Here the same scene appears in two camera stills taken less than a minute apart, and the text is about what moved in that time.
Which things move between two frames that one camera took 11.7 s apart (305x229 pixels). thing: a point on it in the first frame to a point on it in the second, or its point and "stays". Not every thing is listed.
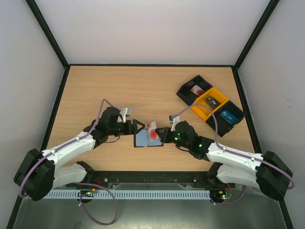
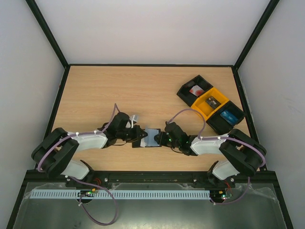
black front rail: (201, 178) stays
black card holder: (142, 139) stays
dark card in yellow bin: (213, 102) stays
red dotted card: (153, 134) to (196, 90)
